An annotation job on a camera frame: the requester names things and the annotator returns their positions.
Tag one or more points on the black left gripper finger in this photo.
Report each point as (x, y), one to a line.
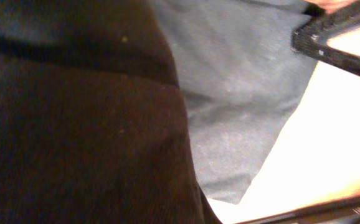
(342, 211)

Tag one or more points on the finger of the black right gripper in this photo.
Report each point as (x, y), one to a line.
(313, 38)

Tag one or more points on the dark teal t-shirt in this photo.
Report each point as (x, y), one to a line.
(140, 111)

